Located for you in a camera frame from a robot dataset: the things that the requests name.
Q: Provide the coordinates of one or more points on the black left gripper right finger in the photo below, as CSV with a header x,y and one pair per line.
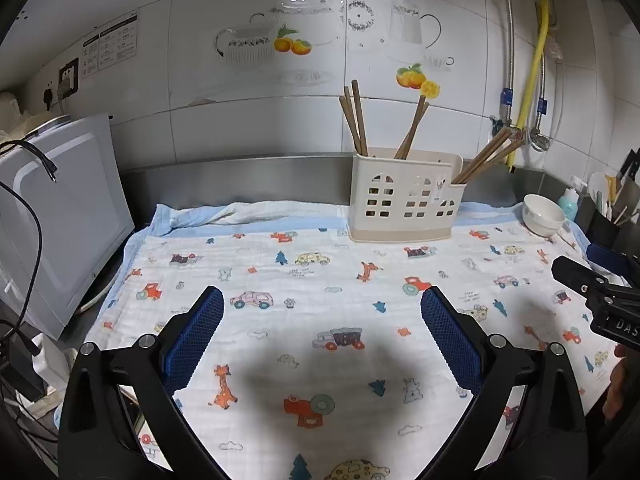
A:
x,y
471,354

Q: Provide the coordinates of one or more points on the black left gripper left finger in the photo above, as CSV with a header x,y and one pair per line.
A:
x,y
173,354

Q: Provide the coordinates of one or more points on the wooden chopstick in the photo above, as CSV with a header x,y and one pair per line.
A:
x,y
350,121
421,99
416,129
356,98
498,157
347,93
502,144
504,134

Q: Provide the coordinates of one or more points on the person's right hand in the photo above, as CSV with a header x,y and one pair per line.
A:
x,y
615,395

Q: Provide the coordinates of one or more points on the black knife block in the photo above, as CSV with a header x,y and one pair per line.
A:
x,y
598,229

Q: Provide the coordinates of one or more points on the teal soap pump bottle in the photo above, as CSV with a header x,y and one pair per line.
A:
x,y
569,201

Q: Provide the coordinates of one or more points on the white ceramic bowl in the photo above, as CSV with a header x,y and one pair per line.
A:
x,y
542,216

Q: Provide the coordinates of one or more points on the white power adapter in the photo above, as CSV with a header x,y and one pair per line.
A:
x,y
50,364

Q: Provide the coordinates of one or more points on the cartoon print white cloth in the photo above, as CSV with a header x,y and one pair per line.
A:
x,y
322,367

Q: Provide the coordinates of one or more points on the white microwave oven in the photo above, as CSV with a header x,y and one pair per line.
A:
x,y
58,233

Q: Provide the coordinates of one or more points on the beige plastic utensil holder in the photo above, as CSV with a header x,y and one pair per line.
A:
x,y
403,200

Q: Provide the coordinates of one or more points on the black handled cleaver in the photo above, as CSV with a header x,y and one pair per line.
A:
x,y
628,170

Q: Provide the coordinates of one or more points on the wall power socket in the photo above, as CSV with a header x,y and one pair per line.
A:
x,y
67,85

